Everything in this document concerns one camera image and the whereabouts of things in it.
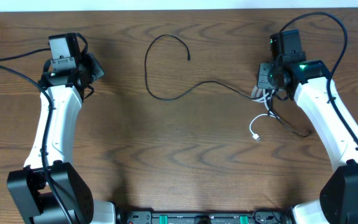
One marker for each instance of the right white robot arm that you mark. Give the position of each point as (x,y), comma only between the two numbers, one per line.
(307,83)

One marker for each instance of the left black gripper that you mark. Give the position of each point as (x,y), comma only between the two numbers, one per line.
(94,63)

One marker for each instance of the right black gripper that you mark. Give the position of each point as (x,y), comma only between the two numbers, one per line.
(262,81)

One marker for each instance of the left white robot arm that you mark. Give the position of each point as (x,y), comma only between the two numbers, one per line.
(48,189)

